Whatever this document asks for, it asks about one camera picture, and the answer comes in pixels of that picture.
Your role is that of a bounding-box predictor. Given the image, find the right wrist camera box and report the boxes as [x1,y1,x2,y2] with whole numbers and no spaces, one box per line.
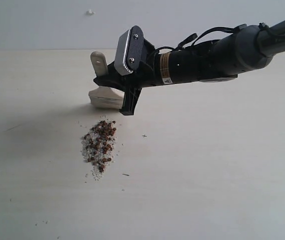
[114,25,144,76]

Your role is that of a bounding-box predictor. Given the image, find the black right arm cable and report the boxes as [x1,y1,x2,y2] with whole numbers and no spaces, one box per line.
[154,22,285,55]

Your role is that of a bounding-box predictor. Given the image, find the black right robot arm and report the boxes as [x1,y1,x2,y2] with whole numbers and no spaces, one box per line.
[88,20,285,116]

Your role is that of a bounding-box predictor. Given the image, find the pile of beans and grains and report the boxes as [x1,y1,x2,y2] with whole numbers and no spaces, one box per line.
[80,115,119,184]

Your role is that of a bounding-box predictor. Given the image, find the wooden paint brush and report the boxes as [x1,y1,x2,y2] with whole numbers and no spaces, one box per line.
[88,51,124,111]

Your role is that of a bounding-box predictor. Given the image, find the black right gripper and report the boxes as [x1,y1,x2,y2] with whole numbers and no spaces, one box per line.
[94,38,200,116]

